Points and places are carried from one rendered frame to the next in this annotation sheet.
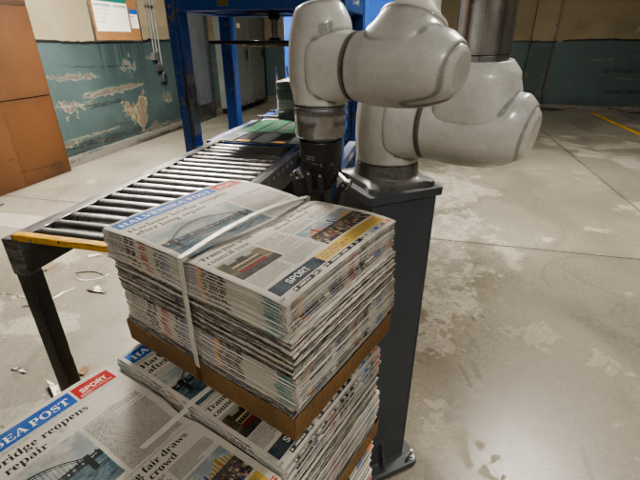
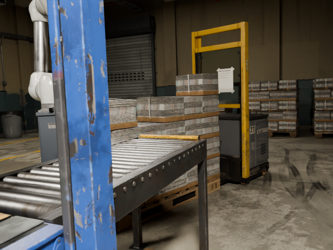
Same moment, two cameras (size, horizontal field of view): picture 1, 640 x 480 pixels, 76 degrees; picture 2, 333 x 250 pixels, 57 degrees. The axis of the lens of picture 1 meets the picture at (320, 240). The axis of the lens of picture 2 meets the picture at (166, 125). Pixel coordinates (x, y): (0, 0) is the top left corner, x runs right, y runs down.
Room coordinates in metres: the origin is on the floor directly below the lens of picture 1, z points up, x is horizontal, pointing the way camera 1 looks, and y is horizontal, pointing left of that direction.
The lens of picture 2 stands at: (3.04, 1.03, 1.10)
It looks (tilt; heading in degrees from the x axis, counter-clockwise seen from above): 6 degrees down; 190
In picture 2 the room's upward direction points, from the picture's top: 2 degrees counter-clockwise
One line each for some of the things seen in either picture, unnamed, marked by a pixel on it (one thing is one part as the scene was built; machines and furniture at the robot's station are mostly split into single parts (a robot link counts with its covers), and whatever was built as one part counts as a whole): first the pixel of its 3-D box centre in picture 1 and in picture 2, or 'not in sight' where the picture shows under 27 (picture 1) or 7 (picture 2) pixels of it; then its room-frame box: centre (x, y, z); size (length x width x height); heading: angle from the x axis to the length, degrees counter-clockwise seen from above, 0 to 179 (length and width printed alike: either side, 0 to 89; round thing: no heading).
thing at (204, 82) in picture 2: not in sight; (197, 132); (-0.42, 0.76, 0.65); 0.39 x 0.30 x 1.29; 57
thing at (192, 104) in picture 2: not in sight; (180, 107); (-0.17, 0.59, 0.95); 0.38 x 0.29 x 0.23; 55
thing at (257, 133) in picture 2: not in sight; (236, 144); (-1.09, 1.20, 0.40); 0.69 x 0.55 x 0.80; 57
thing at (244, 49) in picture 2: not in sight; (244, 101); (-0.60, 1.27, 0.97); 0.09 x 0.09 x 1.75; 57
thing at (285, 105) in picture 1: (303, 97); not in sight; (3.20, 0.13, 0.93); 0.38 x 0.30 x 0.26; 166
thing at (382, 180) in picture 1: (381, 167); (52, 107); (1.02, -0.16, 1.03); 0.22 x 0.18 x 0.06; 24
